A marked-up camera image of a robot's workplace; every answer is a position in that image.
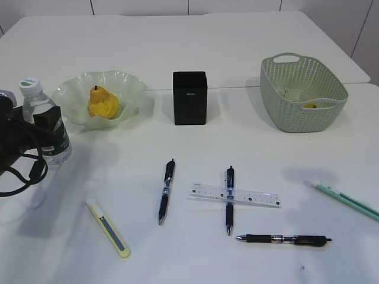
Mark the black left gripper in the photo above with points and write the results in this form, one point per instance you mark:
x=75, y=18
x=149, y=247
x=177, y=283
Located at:
x=16, y=138

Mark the clear plastic water bottle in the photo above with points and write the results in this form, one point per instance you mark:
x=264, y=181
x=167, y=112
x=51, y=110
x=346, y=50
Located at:
x=36, y=102

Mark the yellow pear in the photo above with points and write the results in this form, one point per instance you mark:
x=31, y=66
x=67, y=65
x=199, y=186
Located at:
x=102, y=103

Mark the green wavy glass plate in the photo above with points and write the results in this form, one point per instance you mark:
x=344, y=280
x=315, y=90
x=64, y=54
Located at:
x=73, y=97

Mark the black gel pen left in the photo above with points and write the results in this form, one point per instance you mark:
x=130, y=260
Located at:
x=169, y=172

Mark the black gel pen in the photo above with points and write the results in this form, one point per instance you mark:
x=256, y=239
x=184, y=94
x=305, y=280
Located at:
x=229, y=207
x=297, y=240
x=169, y=172

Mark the yellow utility knife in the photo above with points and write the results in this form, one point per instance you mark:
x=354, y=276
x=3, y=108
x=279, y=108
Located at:
x=108, y=228

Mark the black square pen holder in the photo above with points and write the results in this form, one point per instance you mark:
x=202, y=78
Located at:
x=190, y=97

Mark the clear plastic ruler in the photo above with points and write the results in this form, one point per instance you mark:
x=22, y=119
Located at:
x=206, y=192

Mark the black gel pen middle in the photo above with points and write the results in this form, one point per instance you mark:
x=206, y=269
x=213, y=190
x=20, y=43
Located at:
x=229, y=207

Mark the green woven plastic basket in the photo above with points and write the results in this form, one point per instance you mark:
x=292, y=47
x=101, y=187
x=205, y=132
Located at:
x=308, y=74

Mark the black gel pen bottom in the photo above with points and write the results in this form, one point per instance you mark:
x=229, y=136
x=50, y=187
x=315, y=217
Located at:
x=297, y=240

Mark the green white mechanical pencil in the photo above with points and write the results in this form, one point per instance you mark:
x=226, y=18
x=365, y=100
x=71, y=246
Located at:
x=344, y=198

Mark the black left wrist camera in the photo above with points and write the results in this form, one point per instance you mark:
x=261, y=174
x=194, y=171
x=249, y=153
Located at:
x=10, y=95

